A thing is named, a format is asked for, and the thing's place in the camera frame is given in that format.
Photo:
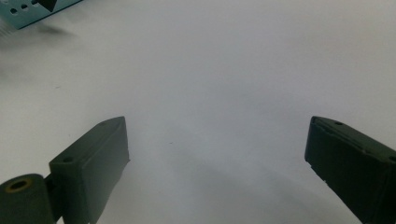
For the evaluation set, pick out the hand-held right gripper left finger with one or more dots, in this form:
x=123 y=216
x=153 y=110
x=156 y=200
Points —
x=93 y=168

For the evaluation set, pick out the teal plastic basket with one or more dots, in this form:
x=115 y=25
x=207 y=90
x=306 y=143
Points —
x=21 y=17

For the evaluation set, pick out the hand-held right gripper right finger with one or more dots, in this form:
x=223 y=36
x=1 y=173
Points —
x=358 y=168

